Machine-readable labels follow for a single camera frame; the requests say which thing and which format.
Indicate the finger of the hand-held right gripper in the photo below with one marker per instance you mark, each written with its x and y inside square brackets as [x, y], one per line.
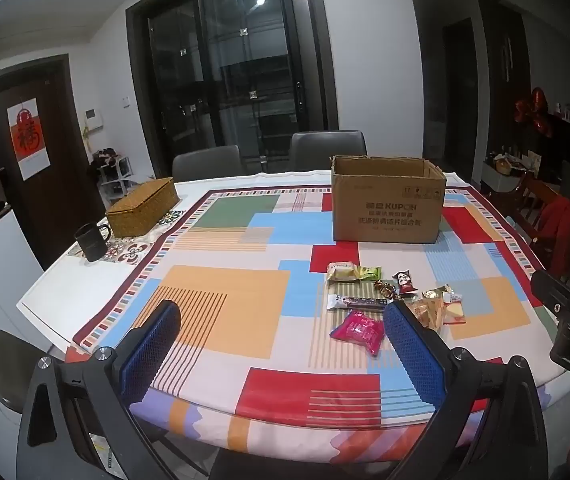
[555, 295]

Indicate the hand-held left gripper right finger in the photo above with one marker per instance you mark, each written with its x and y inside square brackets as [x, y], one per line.
[415, 355]

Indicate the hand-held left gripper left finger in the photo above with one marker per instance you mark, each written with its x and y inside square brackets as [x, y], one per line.
[151, 347]

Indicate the translucent orange snack packet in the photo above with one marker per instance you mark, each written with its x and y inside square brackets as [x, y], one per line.
[427, 314]

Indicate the pink snack packet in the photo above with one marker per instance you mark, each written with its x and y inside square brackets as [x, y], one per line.
[360, 331]

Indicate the yellow and white snack packet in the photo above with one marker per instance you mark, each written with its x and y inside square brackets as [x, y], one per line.
[455, 309]

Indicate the gold brown candy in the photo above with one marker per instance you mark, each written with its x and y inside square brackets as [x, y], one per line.
[384, 289]

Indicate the red and white candy packet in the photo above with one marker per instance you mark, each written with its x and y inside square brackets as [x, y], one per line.
[405, 282]

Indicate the white long snack bar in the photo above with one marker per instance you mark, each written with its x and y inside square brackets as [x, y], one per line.
[355, 301]

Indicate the green snack packet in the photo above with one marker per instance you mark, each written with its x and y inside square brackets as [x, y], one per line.
[371, 273]

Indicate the cream snack packet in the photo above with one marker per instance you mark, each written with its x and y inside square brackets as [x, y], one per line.
[342, 273]

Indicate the brown cardboard box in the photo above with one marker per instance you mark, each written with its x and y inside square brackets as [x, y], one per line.
[385, 205]

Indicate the red garment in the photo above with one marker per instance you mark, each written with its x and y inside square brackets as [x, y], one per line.
[560, 230]

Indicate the patterned table runner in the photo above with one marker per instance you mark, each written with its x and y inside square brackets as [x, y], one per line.
[135, 252]

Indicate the wooden chair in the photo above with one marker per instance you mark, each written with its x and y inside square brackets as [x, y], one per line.
[530, 195]

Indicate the colourful geometric tablecloth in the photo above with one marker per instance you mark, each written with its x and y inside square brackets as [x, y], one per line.
[245, 300]

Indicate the black mug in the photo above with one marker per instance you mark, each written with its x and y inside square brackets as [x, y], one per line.
[90, 242]

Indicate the white side cabinet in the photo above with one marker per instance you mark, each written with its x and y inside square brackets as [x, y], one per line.
[500, 180]

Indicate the woven wicker basket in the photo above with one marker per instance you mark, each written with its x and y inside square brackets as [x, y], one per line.
[140, 207]

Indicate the dark shell chair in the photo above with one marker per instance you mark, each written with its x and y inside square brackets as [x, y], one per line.
[10, 365]

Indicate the white shoe rack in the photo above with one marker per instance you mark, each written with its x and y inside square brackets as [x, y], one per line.
[115, 175]

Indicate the red balloon decoration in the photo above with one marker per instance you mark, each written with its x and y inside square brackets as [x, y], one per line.
[537, 110]

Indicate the dark wooden door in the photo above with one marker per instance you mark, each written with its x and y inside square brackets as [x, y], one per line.
[65, 160]

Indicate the dark interior door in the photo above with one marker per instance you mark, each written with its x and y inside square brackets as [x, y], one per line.
[461, 100]

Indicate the white intercom panel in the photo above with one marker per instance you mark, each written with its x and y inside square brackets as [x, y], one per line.
[94, 119]

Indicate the glass sliding door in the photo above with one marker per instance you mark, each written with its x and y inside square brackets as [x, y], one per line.
[235, 70]

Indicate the red and white wall calendar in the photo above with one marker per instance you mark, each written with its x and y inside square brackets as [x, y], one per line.
[27, 140]

